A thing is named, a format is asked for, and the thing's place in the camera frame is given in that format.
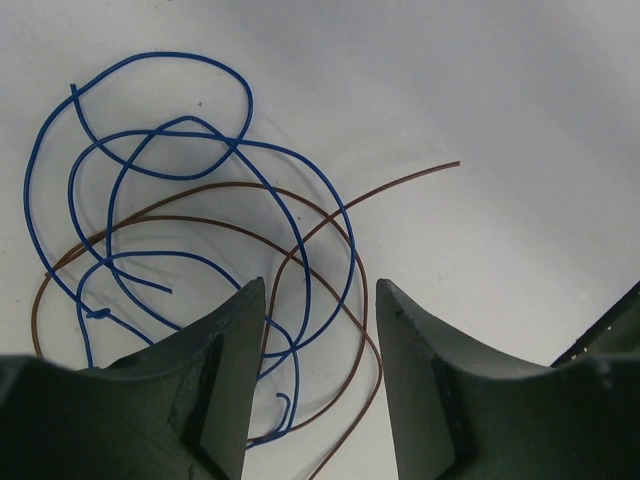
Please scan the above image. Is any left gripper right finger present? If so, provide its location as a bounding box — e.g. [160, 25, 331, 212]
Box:
[376, 279, 639, 479]

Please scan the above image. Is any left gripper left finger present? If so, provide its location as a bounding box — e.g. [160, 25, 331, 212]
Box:
[1, 278, 265, 479]

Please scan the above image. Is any brown cable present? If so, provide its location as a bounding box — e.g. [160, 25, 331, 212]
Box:
[30, 160, 461, 480]

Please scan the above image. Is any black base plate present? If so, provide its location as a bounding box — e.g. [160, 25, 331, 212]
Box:
[551, 283, 639, 367]

